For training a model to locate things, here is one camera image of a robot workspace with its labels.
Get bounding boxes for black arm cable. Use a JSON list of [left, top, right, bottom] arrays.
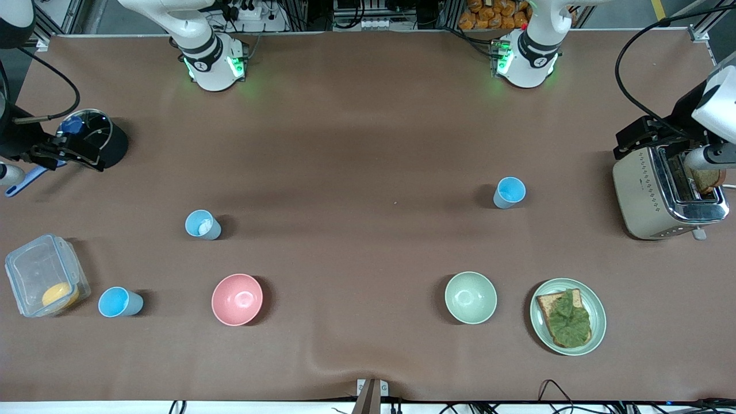
[[615, 3, 736, 139], [16, 47, 81, 122]]

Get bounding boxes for dark saucepan with blue handle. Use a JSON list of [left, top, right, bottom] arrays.
[[5, 108, 129, 198]]

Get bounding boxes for yellow round food item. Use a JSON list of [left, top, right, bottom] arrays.
[[41, 282, 80, 309]]

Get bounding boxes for metal table edge bracket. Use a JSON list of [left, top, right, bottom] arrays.
[[352, 378, 390, 414]]

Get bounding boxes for pink bowl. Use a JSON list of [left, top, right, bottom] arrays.
[[211, 273, 264, 327]]

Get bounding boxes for white power strip with plugs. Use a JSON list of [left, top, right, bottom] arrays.
[[221, 0, 264, 21]]

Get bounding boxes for pale green bowl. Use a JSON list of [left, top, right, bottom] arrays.
[[444, 271, 498, 325]]

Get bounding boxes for pale green plate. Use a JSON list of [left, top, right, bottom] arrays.
[[530, 278, 607, 357]]

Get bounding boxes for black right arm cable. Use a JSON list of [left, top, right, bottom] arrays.
[[16, 47, 81, 122]]

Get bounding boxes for cream and chrome toaster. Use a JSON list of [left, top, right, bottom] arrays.
[[612, 144, 731, 241]]

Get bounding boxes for clear container with blue seal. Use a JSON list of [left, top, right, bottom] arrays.
[[5, 233, 91, 318]]

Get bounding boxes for toasted bread slice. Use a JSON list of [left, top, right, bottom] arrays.
[[536, 289, 593, 349]]

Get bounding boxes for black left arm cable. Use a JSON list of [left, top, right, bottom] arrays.
[[615, 3, 736, 139]]

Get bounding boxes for black looped cable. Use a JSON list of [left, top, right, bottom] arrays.
[[538, 379, 576, 410]]

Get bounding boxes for brown table cover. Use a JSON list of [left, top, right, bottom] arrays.
[[0, 30, 736, 403]]

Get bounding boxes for green lettuce leaf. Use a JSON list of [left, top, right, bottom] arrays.
[[546, 289, 592, 348]]

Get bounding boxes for bag of bread rolls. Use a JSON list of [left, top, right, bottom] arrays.
[[458, 0, 530, 30]]

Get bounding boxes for blue plastic cup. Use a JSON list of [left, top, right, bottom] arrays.
[[493, 177, 527, 209], [185, 209, 223, 241], [98, 286, 144, 318]]

